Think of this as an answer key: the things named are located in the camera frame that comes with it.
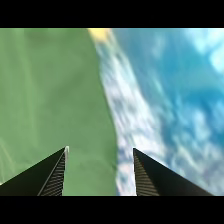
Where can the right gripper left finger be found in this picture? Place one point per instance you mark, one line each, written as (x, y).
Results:
(46, 176)

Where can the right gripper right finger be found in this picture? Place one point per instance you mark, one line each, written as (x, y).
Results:
(156, 180)

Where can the green garment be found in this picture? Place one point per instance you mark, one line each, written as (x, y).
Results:
(50, 96)

